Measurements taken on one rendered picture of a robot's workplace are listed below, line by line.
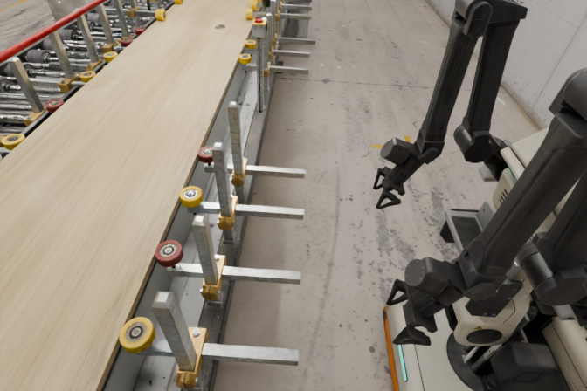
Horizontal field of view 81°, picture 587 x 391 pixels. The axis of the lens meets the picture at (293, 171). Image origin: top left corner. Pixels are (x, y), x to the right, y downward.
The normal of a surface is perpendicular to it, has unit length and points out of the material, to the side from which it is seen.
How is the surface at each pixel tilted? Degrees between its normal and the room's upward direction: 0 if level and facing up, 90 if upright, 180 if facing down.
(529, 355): 0
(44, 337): 0
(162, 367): 0
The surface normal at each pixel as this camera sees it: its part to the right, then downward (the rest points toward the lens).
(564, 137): -1.00, -0.08
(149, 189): 0.04, -0.76
